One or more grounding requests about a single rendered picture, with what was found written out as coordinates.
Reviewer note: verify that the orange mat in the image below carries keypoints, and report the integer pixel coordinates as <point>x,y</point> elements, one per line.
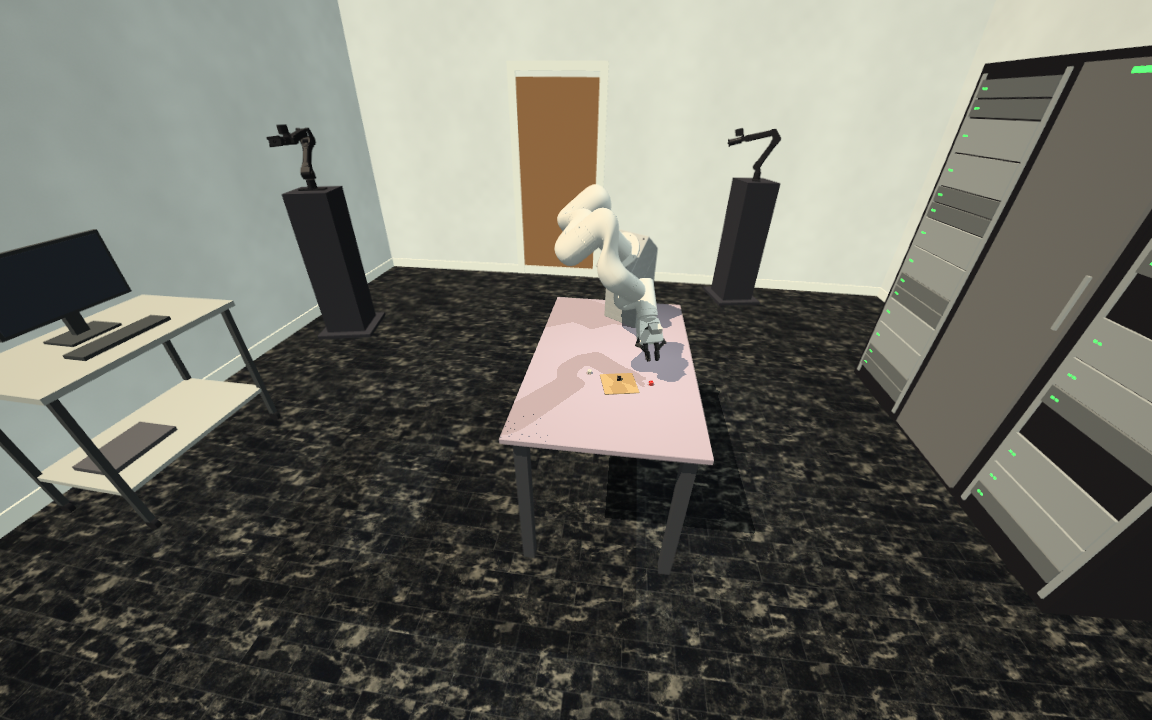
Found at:
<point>627,385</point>

